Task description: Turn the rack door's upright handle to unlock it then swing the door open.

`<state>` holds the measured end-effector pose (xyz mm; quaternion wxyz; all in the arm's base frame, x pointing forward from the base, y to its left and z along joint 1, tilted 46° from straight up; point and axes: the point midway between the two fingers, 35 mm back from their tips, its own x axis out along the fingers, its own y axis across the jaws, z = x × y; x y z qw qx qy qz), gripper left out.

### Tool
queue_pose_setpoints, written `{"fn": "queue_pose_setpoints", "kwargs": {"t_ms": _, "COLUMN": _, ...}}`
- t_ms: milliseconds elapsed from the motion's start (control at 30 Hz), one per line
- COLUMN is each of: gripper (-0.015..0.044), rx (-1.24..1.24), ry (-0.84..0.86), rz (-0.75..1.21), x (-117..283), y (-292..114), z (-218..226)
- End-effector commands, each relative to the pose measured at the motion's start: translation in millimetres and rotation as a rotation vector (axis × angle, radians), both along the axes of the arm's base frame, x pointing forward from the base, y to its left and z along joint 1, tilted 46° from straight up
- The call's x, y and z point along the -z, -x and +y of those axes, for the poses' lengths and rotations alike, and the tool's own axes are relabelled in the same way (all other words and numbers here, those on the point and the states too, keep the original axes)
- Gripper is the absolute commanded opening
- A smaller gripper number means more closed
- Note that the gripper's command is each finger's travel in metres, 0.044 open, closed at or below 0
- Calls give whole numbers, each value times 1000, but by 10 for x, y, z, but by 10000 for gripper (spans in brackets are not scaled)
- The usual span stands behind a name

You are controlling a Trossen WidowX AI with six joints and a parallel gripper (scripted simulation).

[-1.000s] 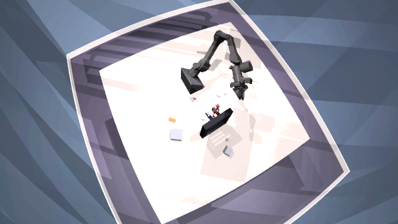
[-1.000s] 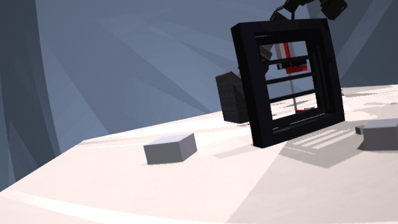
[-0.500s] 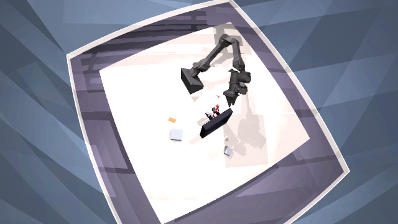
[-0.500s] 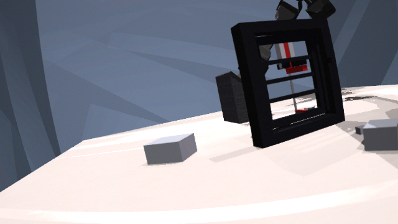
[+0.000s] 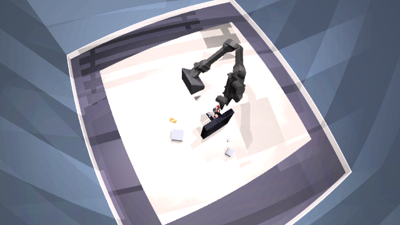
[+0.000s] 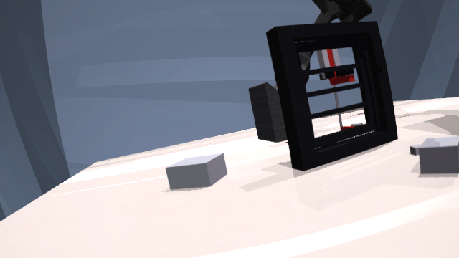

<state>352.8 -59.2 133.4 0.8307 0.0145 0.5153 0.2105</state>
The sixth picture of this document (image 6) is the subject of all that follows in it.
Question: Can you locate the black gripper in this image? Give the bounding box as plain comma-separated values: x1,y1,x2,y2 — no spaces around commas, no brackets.
312,0,372,22

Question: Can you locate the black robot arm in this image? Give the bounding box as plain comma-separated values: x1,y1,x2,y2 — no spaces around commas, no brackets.
274,1,340,90

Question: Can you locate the black rectangular frame with crossbars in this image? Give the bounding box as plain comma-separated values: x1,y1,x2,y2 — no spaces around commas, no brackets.
266,21,398,171

